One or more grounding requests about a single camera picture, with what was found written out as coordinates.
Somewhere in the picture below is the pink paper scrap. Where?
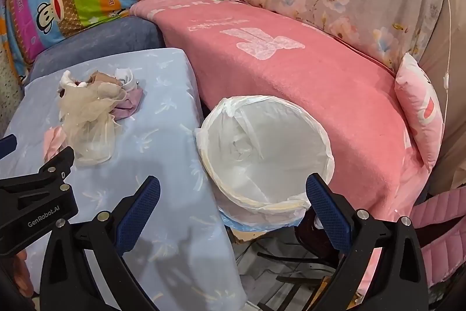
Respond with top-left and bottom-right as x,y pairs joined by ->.
43,126 -> 68,161

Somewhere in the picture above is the white cable with switch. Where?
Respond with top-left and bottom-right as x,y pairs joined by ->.
435,0 -> 454,115

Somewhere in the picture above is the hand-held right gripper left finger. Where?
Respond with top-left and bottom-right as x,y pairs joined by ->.
39,175 -> 161,311

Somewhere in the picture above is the white cotton wad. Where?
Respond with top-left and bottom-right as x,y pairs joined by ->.
59,70 -> 91,90

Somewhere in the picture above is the beige tulle cloth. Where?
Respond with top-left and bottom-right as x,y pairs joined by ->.
58,81 -> 122,166

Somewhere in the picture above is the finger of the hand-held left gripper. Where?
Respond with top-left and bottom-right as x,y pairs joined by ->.
0,134 -> 17,161
0,146 -> 75,193

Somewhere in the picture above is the blue-grey sofa cushion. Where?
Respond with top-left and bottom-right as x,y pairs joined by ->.
22,17 -> 164,86

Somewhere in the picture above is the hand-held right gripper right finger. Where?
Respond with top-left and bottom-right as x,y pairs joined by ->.
305,173 -> 430,311

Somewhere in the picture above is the purple cloth scrap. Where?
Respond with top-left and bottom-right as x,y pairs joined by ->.
112,89 -> 143,121

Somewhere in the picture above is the pink quilted garment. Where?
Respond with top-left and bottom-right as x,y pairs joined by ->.
411,185 -> 466,288

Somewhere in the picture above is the pink blanket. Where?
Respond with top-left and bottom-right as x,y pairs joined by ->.
129,0 -> 434,297

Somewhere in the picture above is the person's left forearm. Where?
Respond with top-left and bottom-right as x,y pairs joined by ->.
11,248 -> 31,299

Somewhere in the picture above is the dark maroon object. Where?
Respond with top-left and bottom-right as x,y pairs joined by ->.
296,211 -> 330,251

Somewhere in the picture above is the taupe sofa backrest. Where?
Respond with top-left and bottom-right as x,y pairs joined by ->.
419,0 -> 466,195

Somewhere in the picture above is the pink printed pillow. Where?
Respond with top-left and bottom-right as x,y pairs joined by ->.
394,52 -> 445,171

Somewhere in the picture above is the white-lined trash bin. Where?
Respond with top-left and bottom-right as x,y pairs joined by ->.
195,95 -> 335,229

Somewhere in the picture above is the light blue tablecloth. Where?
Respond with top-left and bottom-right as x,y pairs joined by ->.
0,48 -> 248,311

